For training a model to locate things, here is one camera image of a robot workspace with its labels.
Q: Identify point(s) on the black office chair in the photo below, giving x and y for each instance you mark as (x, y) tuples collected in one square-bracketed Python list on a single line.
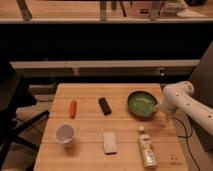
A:
[(13, 95)]

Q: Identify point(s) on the dark cabinet at right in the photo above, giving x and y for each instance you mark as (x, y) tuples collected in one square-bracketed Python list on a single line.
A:
[(202, 79)]

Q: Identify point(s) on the green ceramic bowl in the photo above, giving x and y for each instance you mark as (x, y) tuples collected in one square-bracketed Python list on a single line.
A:
[(140, 104)]

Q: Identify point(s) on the orange carrot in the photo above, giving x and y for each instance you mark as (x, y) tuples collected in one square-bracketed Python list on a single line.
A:
[(73, 108)]

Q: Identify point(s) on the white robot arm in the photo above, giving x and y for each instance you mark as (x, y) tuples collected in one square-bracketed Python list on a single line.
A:
[(179, 96)]

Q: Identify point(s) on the beige sponge block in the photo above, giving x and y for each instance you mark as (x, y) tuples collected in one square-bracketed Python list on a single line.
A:
[(109, 143)]

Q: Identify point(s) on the white plastic bottle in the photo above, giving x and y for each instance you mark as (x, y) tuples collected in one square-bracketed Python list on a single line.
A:
[(149, 158)]

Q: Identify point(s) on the black remote control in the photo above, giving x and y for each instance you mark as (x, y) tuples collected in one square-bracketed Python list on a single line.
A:
[(104, 106)]

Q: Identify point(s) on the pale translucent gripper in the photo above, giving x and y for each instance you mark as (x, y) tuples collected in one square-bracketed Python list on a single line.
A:
[(156, 108)]

